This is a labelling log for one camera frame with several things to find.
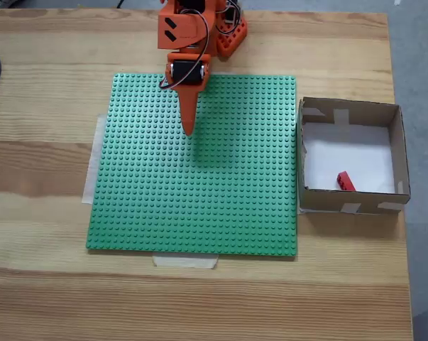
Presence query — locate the red lego block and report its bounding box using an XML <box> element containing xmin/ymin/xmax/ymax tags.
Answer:
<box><xmin>336</xmin><ymin>170</ymin><xmax>356</xmax><ymax>192</ymax></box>

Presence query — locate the green lego baseplate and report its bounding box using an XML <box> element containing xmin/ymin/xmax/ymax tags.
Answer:
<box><xmin>85</xmin><ymin>72</ymin><xmax>300</xmax><ymax>259</ymax></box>

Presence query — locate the brown cardboard box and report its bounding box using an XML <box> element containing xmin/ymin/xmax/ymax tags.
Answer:
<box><xmin>297</xmin><ymin>96</ymin><xmax>412</xmax><ymax>216</ymax></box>

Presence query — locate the long masking tape strip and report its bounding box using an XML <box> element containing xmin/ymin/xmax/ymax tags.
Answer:
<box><xmin>81</xmin><ymin>113</ymin><xmax>108</xmax><ymax>206</ymax></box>

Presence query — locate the short masking tape strip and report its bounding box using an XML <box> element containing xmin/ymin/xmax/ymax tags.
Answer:
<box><xmin>152</xmin><ymin>254</ymin><xmax>220</xmax><ymax>270</ymax></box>

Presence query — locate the white paper sheet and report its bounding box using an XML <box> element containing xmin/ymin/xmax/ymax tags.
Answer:
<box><xmin>302</xmin><ymin>122</ymin><xmax>395</xmax><ymax>195</ymax></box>

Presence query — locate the black red servo cable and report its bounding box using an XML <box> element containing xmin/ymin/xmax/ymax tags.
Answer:
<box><xmin>159</xmin><ymin>9</ymin><xmax>211</xmax><ymax>90</ymax></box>

